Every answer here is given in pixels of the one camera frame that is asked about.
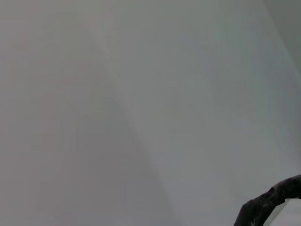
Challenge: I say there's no black round teapot with handle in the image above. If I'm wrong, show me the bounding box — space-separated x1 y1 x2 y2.
233 174 301 226

